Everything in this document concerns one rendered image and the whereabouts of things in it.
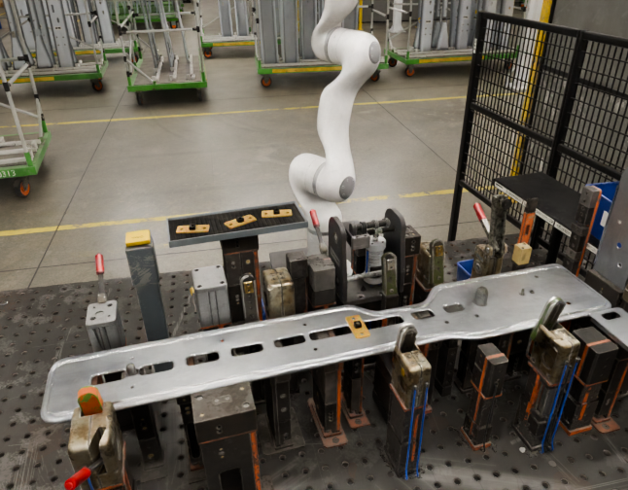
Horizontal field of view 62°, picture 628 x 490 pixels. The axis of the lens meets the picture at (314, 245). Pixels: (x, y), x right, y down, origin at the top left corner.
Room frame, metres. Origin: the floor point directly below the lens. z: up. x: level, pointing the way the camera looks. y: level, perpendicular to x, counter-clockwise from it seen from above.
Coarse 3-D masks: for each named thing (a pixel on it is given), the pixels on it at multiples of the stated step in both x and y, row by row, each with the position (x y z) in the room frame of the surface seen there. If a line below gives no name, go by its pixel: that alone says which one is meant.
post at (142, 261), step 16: (128, 256) 1.15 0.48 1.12; (144, 256) 1.16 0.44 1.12; (144, 272) 1.16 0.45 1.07; (144, 288) 1.16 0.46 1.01; (144, 304) 1.16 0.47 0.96; (160, 304) 1.17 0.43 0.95; (144, 320) 1.16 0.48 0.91; (160, 320) 1.17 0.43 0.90; (160, 336) 1.17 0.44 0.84; (160, 368) 1.16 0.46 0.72
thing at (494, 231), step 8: (496, 200) 1.27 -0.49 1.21; (504, 200) 1.25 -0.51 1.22; (496, 208) 1.27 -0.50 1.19; (504, 208) 1.25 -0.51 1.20; (496, 216) 1.27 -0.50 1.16; (504, 216) 1.27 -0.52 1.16; (496, 224) 1.26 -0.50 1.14; (504, 224) 1.27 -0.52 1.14; (496, 232) 1.27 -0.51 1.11; (504, 232) 1.27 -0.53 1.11; (504, 240) 1.26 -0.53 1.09
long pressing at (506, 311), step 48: (528, 288) 1.16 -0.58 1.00; (576, 288) 1.15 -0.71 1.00; (192, 336) 0.97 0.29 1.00; (240, 336) 0.97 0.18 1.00; (288, 336) 0.97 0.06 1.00; (336, 336) 0.97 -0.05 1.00; (384, 336) 0.97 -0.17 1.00; (432, 336) 0.97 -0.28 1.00; (480, 336) 0.96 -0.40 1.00; (48, 384) 0.83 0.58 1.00; (144, 384) 0.82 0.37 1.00; (192, 384) 0.82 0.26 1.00
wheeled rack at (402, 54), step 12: (408, 12) 8.23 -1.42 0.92; (408, 36) 8.17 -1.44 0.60; (408, 48) 8.16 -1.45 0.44; (432, 48) 8.86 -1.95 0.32; (468, 48) 8.86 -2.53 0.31; (516, 48) 8.58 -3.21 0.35; (396, 60) 9.01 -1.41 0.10; (408, 60) 8.15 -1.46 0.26; (420, 60) 8.18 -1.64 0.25; (432, 60) 8.22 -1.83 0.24; (444, 60) 8.27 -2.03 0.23; (456, 60) 8.32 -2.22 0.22; (468, 60) 8.36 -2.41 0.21; (408, 72) 8.25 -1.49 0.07
